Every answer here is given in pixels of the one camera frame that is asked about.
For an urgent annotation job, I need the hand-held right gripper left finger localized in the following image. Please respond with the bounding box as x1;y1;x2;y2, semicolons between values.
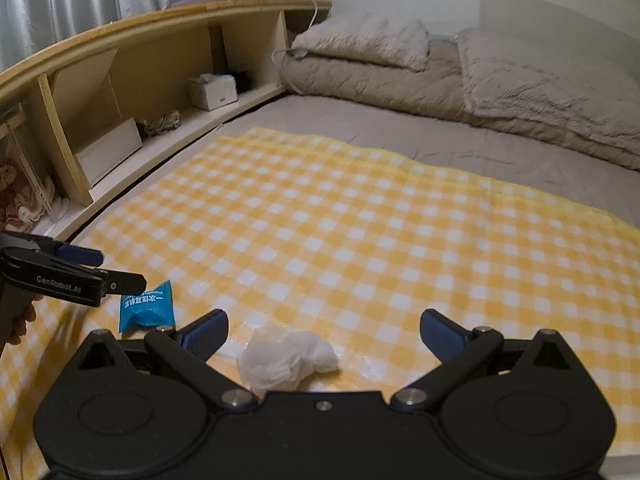
75;309;261;408

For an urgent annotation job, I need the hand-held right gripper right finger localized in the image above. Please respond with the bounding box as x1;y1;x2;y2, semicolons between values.
389;309;577;408

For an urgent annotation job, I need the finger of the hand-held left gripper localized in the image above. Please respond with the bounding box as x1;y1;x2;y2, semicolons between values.
0;231;104;267
101;268;149;297

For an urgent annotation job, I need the blue towel packet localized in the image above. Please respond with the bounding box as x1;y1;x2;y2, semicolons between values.
117;280;176;334

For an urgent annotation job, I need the person's left hand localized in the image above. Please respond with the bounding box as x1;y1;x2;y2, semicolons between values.
0;291;46;347

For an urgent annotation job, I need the white flat box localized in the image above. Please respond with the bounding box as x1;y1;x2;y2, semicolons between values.
75;116;144;187

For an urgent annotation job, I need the yellow checked mat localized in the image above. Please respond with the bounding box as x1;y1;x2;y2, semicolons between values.
0;126;640;480

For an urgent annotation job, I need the white tissue box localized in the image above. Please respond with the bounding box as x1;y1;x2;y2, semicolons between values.
188;74;239;111

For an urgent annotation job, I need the wooden bedside shelf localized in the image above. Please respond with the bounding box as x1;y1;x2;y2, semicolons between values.
0;0;333;244

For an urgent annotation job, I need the beige folded duvet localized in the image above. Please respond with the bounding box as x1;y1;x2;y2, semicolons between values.
279;35;640;171

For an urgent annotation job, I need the rope bundle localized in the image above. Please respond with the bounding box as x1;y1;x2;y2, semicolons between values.
137;110;184;137

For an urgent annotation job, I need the white cable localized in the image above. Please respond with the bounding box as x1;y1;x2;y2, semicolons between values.
272;0;321;69

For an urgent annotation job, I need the white wall panel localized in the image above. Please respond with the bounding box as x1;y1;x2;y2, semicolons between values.
479;0;640;72

